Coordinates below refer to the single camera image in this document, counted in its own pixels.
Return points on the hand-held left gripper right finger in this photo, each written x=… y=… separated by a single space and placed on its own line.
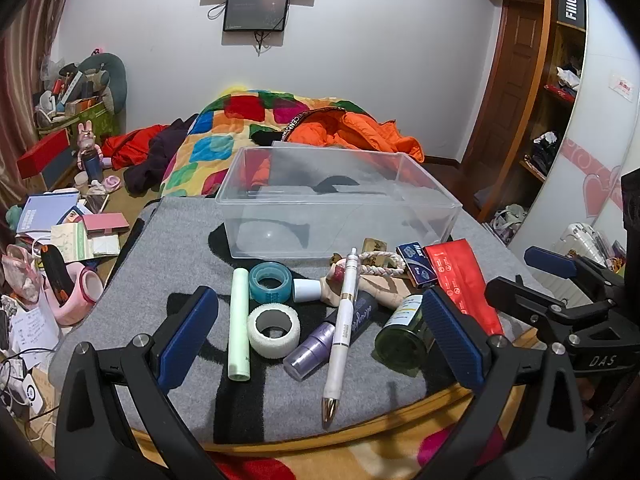
x=455 y=340

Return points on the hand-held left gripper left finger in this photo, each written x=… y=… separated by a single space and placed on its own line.
x=190 y=335

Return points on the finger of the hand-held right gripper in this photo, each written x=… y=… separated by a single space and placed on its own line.
x=520 y=294
x=547 y=262

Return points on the light green tube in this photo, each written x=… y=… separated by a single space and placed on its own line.
x=239 y=320

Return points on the dark green bottle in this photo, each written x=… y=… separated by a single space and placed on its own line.
x=400 y=347

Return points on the red packet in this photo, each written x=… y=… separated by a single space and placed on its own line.
x=460 y=270

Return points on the white tape roll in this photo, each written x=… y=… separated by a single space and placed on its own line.
x=272 y=346

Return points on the blue tape roll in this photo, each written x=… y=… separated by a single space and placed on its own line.
x=270 y=296

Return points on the dark cosmetic tube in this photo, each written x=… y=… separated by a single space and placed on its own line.
x=364 y=312

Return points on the white pen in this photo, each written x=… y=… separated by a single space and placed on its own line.
x=342 y=330

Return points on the small purple bottle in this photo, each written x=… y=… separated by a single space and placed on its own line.
x=307 y=352

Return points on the clear plastic storage box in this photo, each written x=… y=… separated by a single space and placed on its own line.
x=350 y=225

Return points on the white suitcase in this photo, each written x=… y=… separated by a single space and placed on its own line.
x=580 y=245

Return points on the light bag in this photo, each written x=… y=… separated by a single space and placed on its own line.
x=507 y=220

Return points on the small blue box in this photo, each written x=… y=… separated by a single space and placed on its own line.
x=417 y=270

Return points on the pink round holder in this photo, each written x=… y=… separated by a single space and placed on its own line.
x=75 y=305

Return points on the small brown box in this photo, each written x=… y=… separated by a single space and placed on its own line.
x=375 y=244

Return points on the wooden shelf unit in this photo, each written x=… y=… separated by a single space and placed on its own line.
x=550 y=125

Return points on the white heart-print wardrobe door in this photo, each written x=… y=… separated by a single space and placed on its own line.
x=600 y=135

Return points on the pink notebook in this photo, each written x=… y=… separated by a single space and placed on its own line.
x=105 y=221

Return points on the green white book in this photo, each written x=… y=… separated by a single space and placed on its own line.
x=75 y=245

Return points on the black case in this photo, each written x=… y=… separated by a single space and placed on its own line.
x=55 y=270

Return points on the small pink shoes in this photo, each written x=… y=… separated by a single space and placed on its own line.
x=107 y=185

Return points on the red yellow patterned sheet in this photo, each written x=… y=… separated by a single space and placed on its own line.
x=310 y=460

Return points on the dark purple cloth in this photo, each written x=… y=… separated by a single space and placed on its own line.
x=160 y=160

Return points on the pink bag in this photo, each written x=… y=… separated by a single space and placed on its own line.
x=20 y=275

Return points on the colourful patchwork quilt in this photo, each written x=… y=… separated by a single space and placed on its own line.
x=210 y=150

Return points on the blue notebook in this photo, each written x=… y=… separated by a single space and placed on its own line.
x=45 y=210

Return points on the red cloth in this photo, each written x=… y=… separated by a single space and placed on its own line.
x=130 y=147

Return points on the pink bunny toy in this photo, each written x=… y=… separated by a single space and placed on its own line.
x=87 y=140

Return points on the orange jacket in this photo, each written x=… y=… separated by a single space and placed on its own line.
x=360 y=132

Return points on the green storage bag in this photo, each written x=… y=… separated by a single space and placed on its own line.
x=102 y=122

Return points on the red box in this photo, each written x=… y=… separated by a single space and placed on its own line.
x=42 y=152

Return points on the black box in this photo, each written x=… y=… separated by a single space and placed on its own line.
x=571 y=4

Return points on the grey neck pillow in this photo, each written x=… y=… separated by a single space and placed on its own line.
x=117 y=80

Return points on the pile of assorted clutter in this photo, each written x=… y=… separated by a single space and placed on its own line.
x=65 y=90

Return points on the striped curtain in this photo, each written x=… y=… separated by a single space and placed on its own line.
x=20 y=110

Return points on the small wall screen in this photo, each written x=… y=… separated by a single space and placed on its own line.
x=255 y=10

